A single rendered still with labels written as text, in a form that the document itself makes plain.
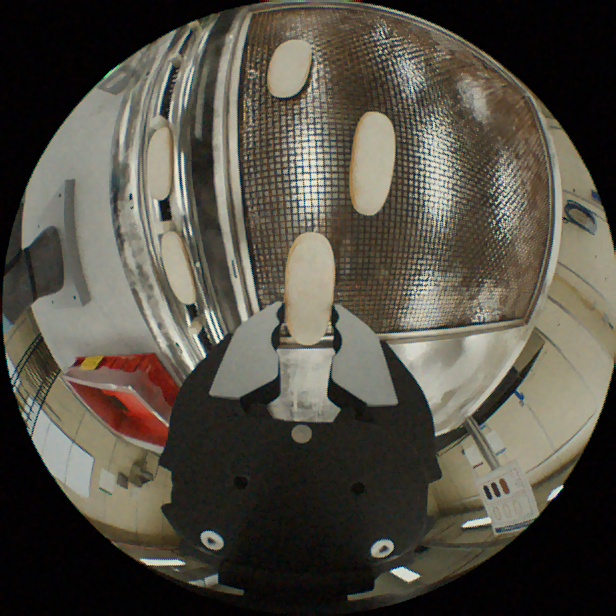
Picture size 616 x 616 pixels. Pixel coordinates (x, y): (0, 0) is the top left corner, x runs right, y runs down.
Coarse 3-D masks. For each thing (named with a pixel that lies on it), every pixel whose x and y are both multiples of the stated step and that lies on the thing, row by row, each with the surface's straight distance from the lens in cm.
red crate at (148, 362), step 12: (108, 360) 57; (120, 360) 51; (132, 360) 47; (144, 360) 44; (156, 360) 43; (132, 372) 42; (156, 372) 44; (156, 384) 43; (168, 384) 46; (120, 396) 77; (132, 396) 69; (168, 396) 46; (132, 408) 80; (144, 408) 73
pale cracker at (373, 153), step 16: (368, 112) 19; (368, 128) 18; (384, 128) 18; (368, 144) 17; (384, 144) 18; (352, 160) 17; (368, 160) 17; (384, 160) 17; (352, 176) 16; (368, 176) 16; (384, 176) 17; (352, 192) 16; (368, 192) 16; (384, 192) 17; (368, 208) 16
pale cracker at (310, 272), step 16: (304, 240) 12; (320, 240) 12; (288, 256) 13; (304, 256) 12; (320, 256) 12; (288, 272) 13; (304, 272) 13; (320, 272) 13; (288, 288) 13; (304, 288) 13; (320, 288) 13; (288, 304) 14; (304, 304) 14; (320, 304) 14; (288, 320) 15; (304, 320) 14; (320, 320) 14; (304, 336) 15; (320, 336) 16
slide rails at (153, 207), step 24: (192, 48) 40; (168, 72) 37; (168, 120) 29; (144, 144) 30; (144, 168) 29; (144, 192) 28; (192, 264) 25; (168, 288) 28; (192, 336) 31; (216, 336) 29
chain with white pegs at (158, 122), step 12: (192, 24) 49; (192, 36) 48; (180, 60) 38; (168, 96) 34; (168, 108) 32; (156, 120) 28; (168, 204) 28; (168, 216) 27; (156, 228) 24; (168, 228) 24; (192, 324) 28; (204, 336) 31
